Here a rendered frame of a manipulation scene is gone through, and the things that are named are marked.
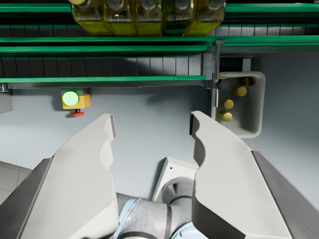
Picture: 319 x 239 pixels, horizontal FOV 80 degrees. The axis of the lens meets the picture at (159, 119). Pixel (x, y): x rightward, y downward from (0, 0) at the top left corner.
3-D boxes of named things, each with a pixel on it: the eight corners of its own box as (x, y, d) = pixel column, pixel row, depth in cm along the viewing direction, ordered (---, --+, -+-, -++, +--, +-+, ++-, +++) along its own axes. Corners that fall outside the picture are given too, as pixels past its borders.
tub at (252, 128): (253, 72, 70) (267, 71, 62) (248, 131, 75) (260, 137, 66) (206, 73, 70) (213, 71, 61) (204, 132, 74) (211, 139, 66)
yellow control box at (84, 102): (89, 86, 69) (82, 87, 62) (91, 107, 71) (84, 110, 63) (69, 87, 69) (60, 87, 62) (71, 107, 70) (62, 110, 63)
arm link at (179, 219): (198, 230, 65) (207, 271, 52) (159, 224, 65) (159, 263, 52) (206, 200, 62) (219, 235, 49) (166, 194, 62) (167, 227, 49)
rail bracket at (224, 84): (215, 45, 55) (233, 35, 43) (212, 103, 59) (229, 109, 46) (204, 46, 55) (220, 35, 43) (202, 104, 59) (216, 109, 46)
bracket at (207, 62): (208, 55, 63) (215, 52, 56) (207, 85, 65) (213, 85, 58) (197, 55, 63) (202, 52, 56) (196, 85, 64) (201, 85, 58)
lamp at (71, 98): (78, 91, 62) (75, 91, 59) (79, 105, 63) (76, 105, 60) (64, 91, 62) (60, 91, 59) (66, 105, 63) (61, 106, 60)
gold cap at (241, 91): (240, 96, 70) (246, 96, 66) (231, 96, 70) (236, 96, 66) (241, 86, 70) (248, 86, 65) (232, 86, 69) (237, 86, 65)
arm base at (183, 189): (193, 214, 76) (199, 235, 66) (157, 205, 75) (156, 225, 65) (206, 182, 72) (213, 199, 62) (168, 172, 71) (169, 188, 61)
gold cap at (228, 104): (229, 107, 71) (233, 109, 67) (219, 107, 71) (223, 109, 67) (229, 97, 70) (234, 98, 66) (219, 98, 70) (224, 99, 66)
